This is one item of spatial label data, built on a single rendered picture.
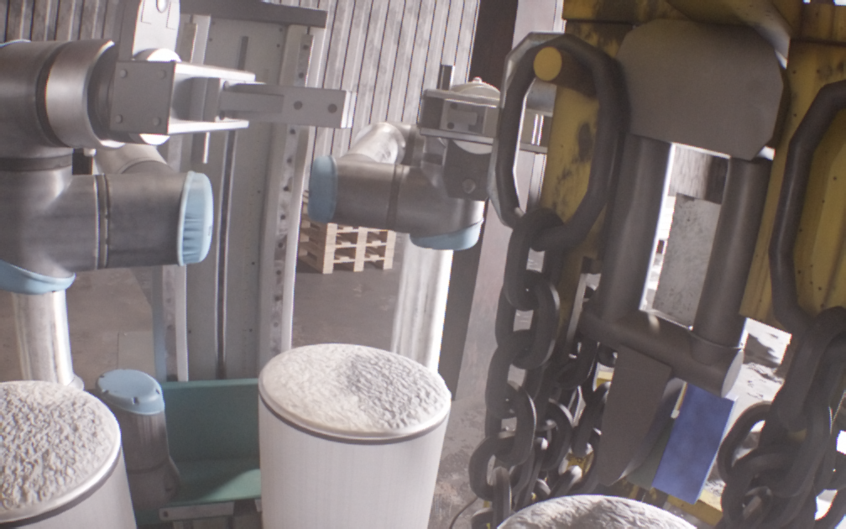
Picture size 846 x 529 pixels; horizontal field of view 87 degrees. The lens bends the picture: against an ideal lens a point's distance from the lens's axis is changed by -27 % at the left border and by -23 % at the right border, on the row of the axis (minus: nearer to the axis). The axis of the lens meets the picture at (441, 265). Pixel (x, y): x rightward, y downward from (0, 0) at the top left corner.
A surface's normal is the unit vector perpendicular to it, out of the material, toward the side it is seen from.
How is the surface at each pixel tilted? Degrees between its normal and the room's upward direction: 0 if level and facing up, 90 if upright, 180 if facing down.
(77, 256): 118
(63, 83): 77
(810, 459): 99
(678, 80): 90
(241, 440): 90
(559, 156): 90
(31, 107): 103
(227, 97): 90
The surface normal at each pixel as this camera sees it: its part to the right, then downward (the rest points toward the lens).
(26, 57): 0.04, -0.43
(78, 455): 0.29, -0.92
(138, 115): -0.08, 0.25
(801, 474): -0.70, 0.22
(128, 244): 0.57, 0.53
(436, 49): 0.64, 0.29
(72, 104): -0.11, 0.45
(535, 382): 0.16, 0.26
